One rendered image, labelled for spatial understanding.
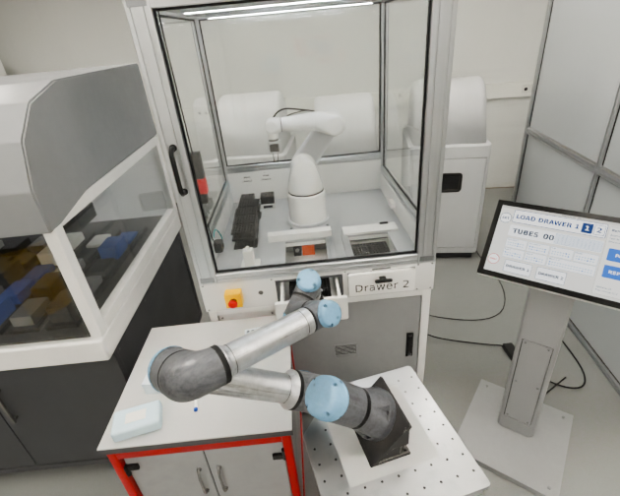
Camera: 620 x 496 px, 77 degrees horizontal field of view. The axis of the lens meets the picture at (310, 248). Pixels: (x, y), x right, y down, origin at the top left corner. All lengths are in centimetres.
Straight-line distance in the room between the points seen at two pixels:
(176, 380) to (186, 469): 70
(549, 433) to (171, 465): 175
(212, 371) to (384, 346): 122
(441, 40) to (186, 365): 123
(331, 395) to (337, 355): 92
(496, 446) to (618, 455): 55
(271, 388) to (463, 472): 58
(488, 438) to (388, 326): 76
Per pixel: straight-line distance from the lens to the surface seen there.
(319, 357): 199
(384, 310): 185
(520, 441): 233
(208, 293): 175
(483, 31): 483
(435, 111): 151
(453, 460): 132
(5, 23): 594
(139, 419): 148
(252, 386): 112
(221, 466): 158
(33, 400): 218
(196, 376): 93
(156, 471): 163
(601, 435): 256
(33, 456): 251
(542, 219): 171
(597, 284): 166
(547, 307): 183
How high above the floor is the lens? 185
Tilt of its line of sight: 29 degrees down
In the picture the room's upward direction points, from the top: 5 degrees counter-clockwise
